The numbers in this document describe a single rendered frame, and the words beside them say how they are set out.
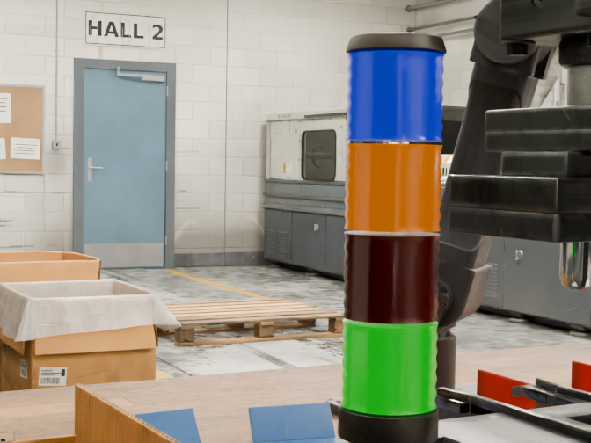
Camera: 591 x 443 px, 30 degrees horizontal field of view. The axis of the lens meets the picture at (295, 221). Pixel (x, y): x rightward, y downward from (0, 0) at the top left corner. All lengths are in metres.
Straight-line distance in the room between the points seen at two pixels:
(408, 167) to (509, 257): 7.90
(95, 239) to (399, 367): 11.36
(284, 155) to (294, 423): 10.98
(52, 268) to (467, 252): 3.74
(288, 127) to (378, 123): 11.36
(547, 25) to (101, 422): 0.42
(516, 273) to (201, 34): 5.28
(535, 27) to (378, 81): 0.28
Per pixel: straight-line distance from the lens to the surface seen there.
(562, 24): 0.67
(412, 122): 0.42
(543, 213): 0.63
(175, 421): 0.89
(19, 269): 4.69
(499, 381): 1.02
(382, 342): 0.42
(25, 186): 11.59
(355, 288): 0.43
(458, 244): 1.08
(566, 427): 0.70
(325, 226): 10.92
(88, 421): 0.87
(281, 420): 0.90
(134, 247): 11.88
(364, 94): 0.42
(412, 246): 0.42
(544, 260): 7.99
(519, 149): 0.70
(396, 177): 0.42
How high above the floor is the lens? 1.15
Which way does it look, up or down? 3 degrees down
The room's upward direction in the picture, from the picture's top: 1 degrees clockwise
